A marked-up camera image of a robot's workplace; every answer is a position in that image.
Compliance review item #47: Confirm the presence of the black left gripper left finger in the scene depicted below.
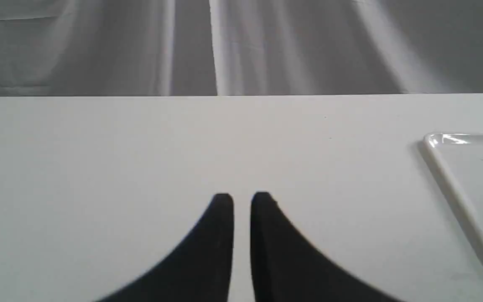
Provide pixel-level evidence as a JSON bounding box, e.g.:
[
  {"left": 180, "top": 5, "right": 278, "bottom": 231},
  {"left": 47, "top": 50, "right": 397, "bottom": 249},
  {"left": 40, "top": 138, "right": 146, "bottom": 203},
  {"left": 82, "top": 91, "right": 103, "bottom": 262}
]
[{"left": 102, "top": 193, "right": 234, "bottom": 302}]

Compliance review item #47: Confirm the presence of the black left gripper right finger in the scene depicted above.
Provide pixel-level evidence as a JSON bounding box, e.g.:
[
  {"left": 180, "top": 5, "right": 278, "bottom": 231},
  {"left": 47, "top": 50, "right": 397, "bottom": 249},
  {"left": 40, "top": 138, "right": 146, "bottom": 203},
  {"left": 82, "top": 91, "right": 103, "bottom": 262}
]
[{"left": 250, "top": 192, "right": 395, "bottom": 302}]

